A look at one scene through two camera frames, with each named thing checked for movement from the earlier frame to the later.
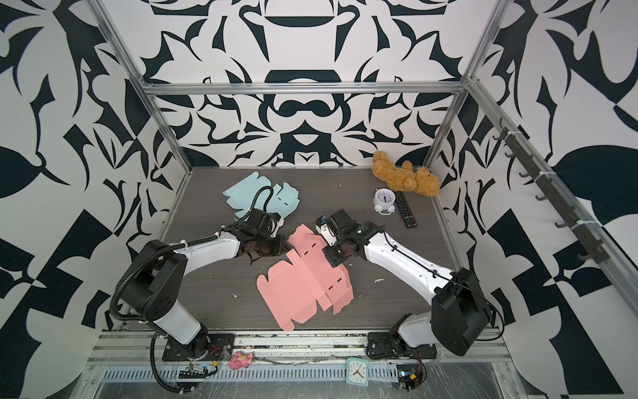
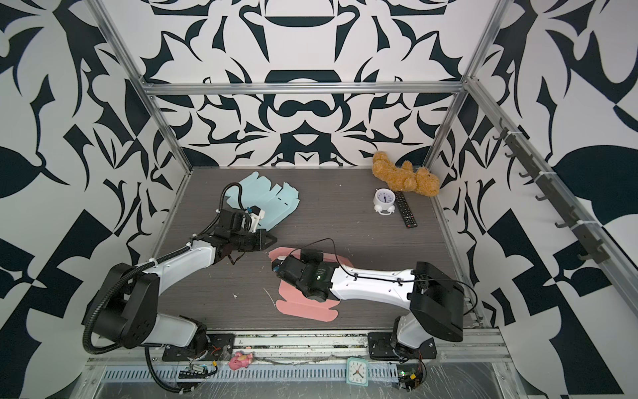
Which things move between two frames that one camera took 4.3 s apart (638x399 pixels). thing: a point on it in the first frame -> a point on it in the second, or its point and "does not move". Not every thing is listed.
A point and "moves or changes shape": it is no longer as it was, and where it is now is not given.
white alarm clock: [384, 200] does not move
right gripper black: [333, 260] -> [313, 257]
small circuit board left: [197, 371] does not move
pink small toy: [240, 361] does not move
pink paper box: [292, 291] moves or changes shape
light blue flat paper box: [242, 194] does not move
